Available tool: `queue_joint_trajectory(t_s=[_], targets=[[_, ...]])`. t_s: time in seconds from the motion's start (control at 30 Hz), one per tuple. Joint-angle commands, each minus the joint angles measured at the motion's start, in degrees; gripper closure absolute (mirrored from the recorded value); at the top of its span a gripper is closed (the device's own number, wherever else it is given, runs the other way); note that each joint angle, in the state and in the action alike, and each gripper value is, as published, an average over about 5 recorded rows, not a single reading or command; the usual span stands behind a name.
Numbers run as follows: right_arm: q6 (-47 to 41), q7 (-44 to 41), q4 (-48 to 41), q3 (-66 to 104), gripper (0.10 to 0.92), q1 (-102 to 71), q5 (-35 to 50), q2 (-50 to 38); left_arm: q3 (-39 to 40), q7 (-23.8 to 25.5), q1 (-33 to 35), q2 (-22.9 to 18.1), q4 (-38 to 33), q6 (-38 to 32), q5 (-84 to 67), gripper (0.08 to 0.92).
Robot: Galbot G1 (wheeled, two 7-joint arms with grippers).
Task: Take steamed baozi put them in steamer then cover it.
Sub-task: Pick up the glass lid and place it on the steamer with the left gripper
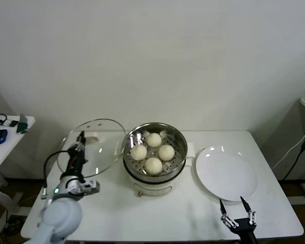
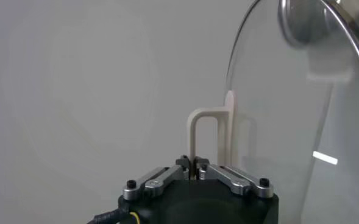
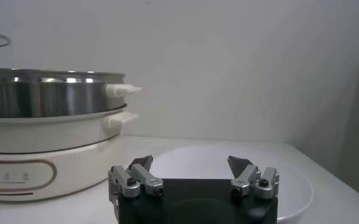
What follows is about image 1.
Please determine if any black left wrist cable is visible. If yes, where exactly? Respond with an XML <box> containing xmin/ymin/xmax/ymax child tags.
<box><xmin>42</xmin><ymin>150</ymin><xmax>74</xmax><ymax>200</ymax></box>

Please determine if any steel steamer pot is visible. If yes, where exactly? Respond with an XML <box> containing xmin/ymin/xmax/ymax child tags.
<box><xmin>113</xmin><ymin>141</ymin><xmax>195</xmax><ymax>198</ymax></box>

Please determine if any floor power strip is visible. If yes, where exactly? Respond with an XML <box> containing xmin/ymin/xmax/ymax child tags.
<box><xmin>5</xmin><ymin>215</ymin><xmax>25</xmax><ymax>231</ymax></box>

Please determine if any white steamed baozi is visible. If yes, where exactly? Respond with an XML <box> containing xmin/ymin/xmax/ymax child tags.
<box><xmin>146</xmin><ymin>132</ymin><xmax>163</xmax><ymax>148</ymax></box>
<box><xmin>158</xmin><ymin>144</ymin><xmax>175</xmax><ymax>162</ymax></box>
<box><xmin>131</xmin><ymin>144</ymin><xmax>148</xmax><ymax>161</ymax></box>
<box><xmin>144</xmin><ymin>157</ymin><xmax>163</xmax><ymax>176</ymax></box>

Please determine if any round glass pot lid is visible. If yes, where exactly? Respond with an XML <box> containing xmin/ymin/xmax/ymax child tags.
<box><xmin>56</xmin><ymin>118</ymin><xmax>127</xmax><ymax>178</ymax></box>

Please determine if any white round plate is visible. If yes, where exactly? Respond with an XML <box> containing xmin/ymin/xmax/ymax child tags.
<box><xmin>195</xmin><ymin>145</ymin><xmax>259</xmax><ymax>202</ymax></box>

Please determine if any green upright gadget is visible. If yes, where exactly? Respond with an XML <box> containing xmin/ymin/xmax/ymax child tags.
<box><xmin>16</xmin><ymin>113</ymin><xmax>29</xmax><ymax>135</ymax></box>

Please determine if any white side table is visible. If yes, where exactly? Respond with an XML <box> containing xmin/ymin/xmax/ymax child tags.
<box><xmin>0</xmin><ymin>114</ymin><xmax>36</xmax><ymax>217</ymax></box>

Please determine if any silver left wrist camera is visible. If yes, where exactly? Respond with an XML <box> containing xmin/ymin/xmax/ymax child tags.
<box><xmin>78</xmin><ymin>179</ymin><xmax>100</xmax><ymax>196</ymax></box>

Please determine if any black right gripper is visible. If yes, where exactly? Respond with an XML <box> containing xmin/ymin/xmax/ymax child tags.
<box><xmin>219</xmin><ymin>195</ymin><xmax>259</xmax><ymax>244</ymax></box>

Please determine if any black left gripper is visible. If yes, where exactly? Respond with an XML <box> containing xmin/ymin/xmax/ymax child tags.
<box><xmin>66</xmin><ymin>131</ymin><xmax>88</xmax><ymax>178</ymax></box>

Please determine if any black power cable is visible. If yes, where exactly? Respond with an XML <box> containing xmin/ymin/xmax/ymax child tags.
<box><xmin>281</xmin><ymin>149</ymin><xmax>303</xmax><ymax>180</ymax></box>

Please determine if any perforated steel steamer basket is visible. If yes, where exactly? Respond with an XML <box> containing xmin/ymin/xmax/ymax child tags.
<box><xmin>121</xmin><ymin>123</ymin><xmax>188</xmax><ymax>182</ymax></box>

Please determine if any white power cable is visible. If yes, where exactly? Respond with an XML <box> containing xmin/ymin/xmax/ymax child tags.
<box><xmin>272</xmin><ymin>126</ymin><xmax>305</xmax><ymax>170</ymax></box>

